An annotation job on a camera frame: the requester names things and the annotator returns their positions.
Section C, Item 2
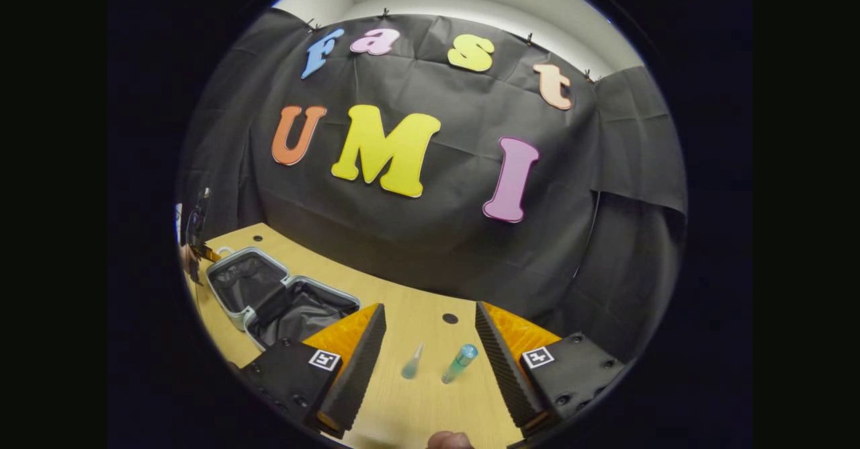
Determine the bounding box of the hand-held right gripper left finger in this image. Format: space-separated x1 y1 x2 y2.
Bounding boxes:
239 302 388 440

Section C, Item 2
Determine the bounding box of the small clear tube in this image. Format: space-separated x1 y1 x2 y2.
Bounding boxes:
401 343 426 380

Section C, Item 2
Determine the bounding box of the light blue suitcase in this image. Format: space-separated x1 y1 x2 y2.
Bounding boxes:
205 246 362 353

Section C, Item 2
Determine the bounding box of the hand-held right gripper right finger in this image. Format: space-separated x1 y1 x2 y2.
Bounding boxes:
474 301 627 440

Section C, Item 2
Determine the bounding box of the teal bottle with blue cap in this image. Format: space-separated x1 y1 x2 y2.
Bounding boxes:
441 343 479 385

